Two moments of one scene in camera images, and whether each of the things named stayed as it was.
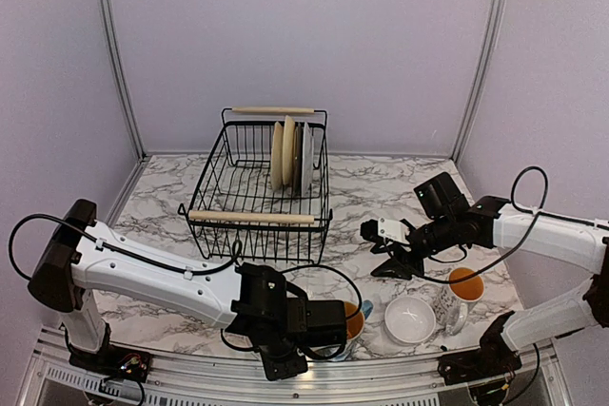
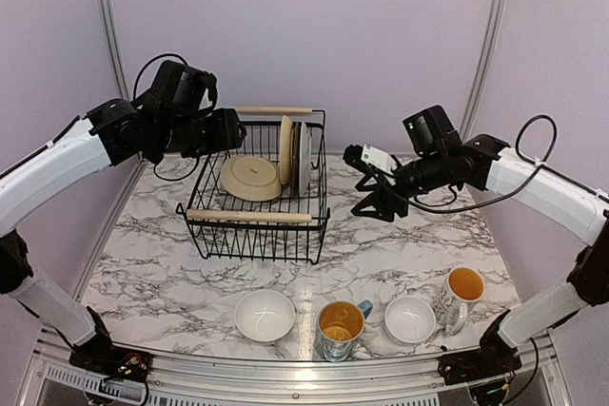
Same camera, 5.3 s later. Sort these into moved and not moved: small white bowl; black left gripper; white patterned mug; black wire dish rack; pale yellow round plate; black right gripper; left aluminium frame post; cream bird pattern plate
Moved: black left gripper; cream bird pattern plate; black right gripper
Not moved: small white bowl; white patterned mug; left aluminium frame post; pale yellow round plate; black wire dish rack
